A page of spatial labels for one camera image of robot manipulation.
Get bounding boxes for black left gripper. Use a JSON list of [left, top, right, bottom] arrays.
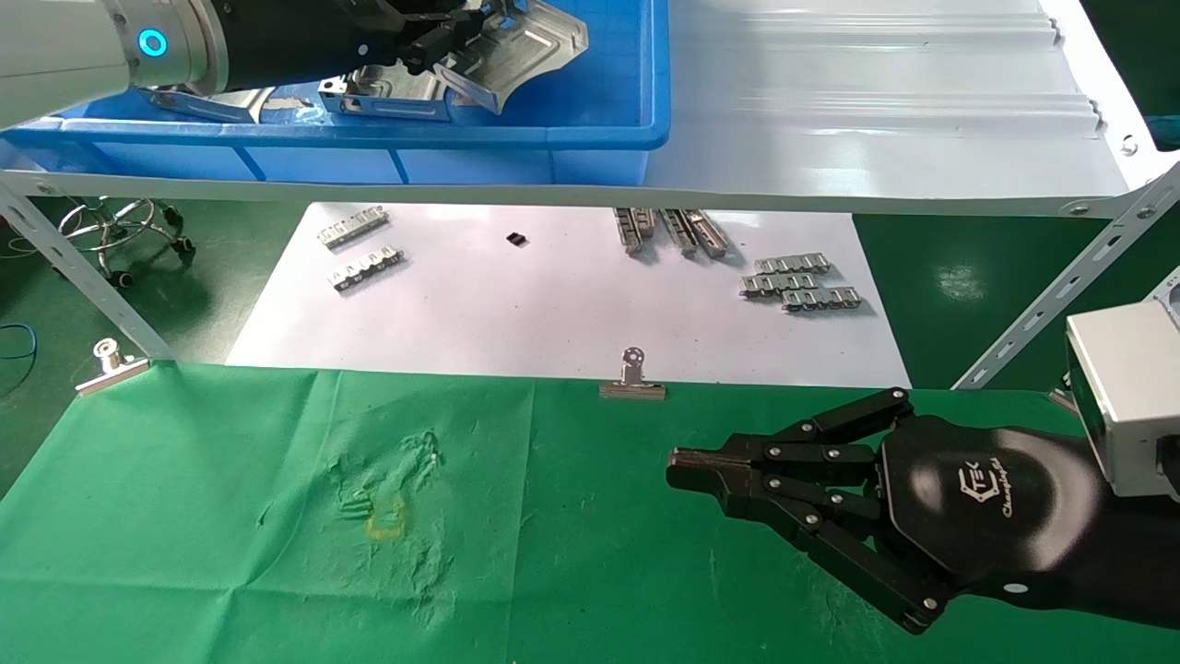
[[210, 0, 487, 93]]

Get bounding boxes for silver sheet metal bracket part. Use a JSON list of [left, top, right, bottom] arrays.
[[318, 63, 454, 123], [138, 83, 275, 124], [431, 0, 589, 116]]

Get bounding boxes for white perforated angle brace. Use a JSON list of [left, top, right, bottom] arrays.
[[951, 161, 1180, 390], [0, 175, 176, 362]]

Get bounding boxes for blue plastic bin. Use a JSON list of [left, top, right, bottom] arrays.
[[0, 0, 669, 185]]

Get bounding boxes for white paper sheet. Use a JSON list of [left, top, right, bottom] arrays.
[[226, 203, 912, 388]]

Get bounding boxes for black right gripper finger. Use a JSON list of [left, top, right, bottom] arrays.
[[666, 387, 914, 480]]

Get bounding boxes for white metal shelf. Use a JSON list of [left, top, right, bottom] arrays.
[[0, 0, 1180, 219]]

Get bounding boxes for grey notched metal strip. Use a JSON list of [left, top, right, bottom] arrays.
[[754, 255, 831, 276], [739, 273, 820, 300], [782, 288, 863, 314]]

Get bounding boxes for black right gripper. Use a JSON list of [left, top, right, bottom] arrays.
[[668, 415, 1107, 635]]

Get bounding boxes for green cloth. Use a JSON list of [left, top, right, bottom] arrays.
[[0, 362, 1180, 664]]

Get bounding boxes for chrome stool base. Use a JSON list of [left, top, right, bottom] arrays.
[[57, 196, 195, 289]]

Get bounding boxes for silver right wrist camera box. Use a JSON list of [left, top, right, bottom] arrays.
[[1065, 300, 1180, 504]]

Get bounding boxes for small notched metal strip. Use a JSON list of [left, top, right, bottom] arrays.
[[317, 207, 390, 251], [329, 244, 406, 294]]

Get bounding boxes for silver binder clip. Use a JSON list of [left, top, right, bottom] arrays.
[[599, 347, 667, 401], [76, 338, 150, 396]]

